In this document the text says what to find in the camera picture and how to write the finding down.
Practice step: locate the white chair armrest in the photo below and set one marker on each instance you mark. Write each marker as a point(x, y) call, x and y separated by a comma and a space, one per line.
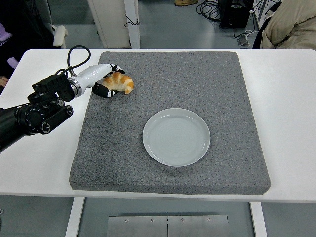
point(59, 34)

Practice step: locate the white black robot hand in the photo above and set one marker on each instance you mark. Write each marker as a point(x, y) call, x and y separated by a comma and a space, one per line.
point(93, 72)

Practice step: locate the person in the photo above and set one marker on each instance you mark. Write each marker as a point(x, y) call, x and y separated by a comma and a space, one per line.
point(24, 24)

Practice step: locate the grey metal plate with screws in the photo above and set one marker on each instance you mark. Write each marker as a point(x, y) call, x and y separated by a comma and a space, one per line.
point(148, 227)

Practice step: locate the grey speckled foam mat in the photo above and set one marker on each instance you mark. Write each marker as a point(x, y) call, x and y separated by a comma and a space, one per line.
point(172, 74)

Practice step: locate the pale grey round plate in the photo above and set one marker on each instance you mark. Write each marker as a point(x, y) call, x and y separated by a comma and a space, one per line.
point(176, 137)

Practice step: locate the black computer case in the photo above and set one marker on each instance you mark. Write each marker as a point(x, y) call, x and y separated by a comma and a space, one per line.
point(234, 13)

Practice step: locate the beige padded coat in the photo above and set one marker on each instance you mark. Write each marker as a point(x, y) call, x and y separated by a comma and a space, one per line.
point(288, 27)

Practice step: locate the golden croissant bread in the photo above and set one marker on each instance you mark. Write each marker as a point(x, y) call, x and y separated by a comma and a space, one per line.
point(121, 82)

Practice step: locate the grey power adapter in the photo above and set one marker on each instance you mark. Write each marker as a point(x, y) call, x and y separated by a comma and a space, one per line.
point(244, 41)

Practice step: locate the white square post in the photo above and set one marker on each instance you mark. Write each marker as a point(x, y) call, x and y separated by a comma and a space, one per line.
point(134, 37)

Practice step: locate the white table leg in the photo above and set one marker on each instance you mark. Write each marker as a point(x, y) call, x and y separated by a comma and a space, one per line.
point(259, 222)
point(74, 217)

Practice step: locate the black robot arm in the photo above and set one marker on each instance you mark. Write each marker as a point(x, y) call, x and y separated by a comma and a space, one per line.
point(24, 118)

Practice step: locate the black chair back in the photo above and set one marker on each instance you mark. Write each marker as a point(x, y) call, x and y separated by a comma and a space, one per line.
point(258, 37)

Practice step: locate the person's hand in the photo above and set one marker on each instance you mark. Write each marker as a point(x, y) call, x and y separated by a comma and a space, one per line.
point(2, 81)

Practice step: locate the white furniture panel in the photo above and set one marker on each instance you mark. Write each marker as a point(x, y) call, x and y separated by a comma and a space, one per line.
point(108, 22)

